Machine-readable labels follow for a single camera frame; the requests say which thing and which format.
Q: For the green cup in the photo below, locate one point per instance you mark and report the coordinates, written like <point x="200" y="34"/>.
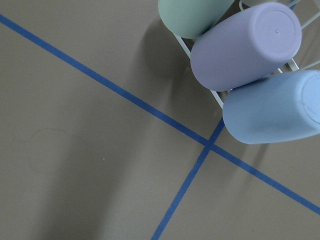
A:
<point x="189" y="19"/>

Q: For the blue cup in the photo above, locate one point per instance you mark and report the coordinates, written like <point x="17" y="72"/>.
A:
<point x="280" y="108"/>

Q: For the white cup rack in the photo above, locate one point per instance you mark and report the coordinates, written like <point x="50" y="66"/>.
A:
<point x="291" y="65"/>

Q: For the purple cup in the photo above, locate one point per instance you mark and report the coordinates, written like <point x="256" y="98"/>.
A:
<point x="246" y="46"/>

